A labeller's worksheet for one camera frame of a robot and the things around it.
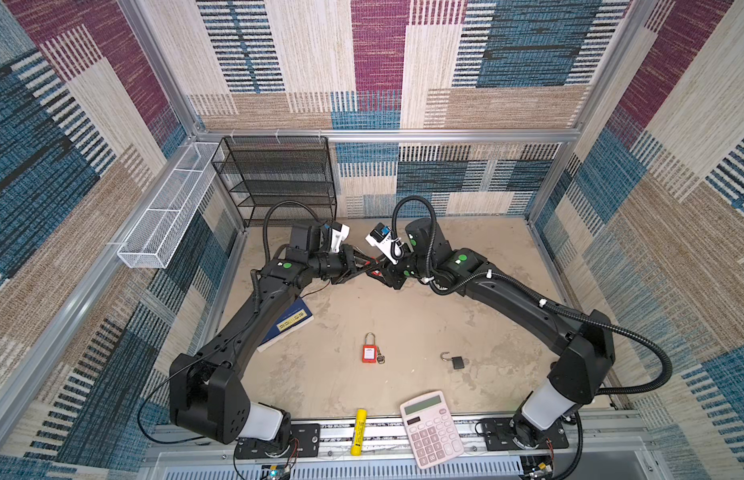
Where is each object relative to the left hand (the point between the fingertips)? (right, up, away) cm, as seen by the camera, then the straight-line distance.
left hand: (375, 260), depth 74 cm
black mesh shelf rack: (-39, +30, +31) cm, 58 cm away
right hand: (0, -3, +2) cm, 3 cm away
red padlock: (0, -3, -4) cm, 5 cm away
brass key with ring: (+1, -29, +12) cm, 31 cm away
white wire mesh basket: (-59, +4, +6) cm, 60 cm away
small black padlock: (+23, -29, +11) cm, 39 cm away
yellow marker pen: (-4, -41, -1) cm, 42 cm away
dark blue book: (-25, -18, +20) cm, 36 cm away
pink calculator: (+14, -41, 0) cm, 43 cm away
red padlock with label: (-2, -27, +12) cm, 30 cm away
